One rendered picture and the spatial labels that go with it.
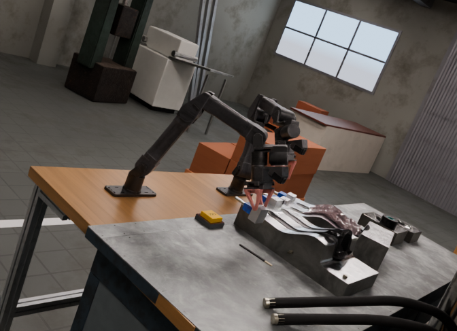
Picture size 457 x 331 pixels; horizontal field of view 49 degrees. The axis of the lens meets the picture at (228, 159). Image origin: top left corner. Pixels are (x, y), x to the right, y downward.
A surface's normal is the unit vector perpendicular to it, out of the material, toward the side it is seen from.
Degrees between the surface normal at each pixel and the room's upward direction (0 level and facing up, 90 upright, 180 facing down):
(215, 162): 90
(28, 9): 90
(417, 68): 90
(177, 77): 90
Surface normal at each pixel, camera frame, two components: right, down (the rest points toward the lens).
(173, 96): 0.68, 0.43
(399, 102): -0.65, -0.05
